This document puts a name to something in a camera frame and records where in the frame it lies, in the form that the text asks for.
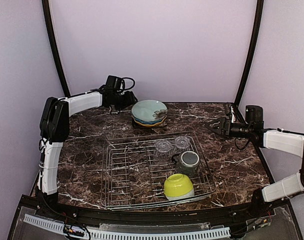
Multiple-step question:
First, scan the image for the light green flower plate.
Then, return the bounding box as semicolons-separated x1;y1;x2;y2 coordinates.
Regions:
131;99;168;122

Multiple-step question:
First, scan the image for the blue dotted plate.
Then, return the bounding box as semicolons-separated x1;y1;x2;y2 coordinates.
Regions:
132;117;166;124

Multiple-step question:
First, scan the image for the yellow dotted plate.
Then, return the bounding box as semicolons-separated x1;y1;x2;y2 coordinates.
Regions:
134;121;163;128

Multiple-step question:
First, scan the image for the grey mug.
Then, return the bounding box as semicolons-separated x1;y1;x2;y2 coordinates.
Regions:
171;150;200;178

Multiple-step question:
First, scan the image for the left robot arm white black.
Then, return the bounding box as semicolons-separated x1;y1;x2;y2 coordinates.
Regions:
37;75;138;196

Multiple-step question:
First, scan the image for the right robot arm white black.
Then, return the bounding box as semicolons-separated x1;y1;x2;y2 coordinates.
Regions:
205;105;304;205

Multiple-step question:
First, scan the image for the clear glass right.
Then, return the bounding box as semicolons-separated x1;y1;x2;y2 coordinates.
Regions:
174;136;190;152

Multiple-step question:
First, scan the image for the clear glass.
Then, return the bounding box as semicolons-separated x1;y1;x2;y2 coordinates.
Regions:
174;136;190;152
154;140;172;160

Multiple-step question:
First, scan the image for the clear glass left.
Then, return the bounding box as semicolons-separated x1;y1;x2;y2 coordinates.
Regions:
154;140;172;160

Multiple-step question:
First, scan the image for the lime green bowl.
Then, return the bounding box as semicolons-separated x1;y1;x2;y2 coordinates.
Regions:
164;173;194;201

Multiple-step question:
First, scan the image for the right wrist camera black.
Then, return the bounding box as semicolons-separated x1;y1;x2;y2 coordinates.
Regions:
224;102;237;123

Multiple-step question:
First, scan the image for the wire dish rack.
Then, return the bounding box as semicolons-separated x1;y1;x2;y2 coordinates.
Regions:
101;131;216;210

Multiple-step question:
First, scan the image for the white slotted cable duct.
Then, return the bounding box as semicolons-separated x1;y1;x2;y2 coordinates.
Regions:
23;214;231;240

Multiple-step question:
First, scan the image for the left black frame post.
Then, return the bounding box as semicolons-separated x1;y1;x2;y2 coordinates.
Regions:
42;0;71;97

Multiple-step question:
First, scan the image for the black frame post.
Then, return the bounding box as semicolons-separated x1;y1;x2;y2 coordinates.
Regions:
234;0;264;107
42;0;71;97

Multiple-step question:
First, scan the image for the right black frame post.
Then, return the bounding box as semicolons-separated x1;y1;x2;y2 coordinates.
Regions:
234;0;264;107

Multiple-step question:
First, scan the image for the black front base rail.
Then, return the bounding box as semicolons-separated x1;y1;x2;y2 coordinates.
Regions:
19;195;300;239

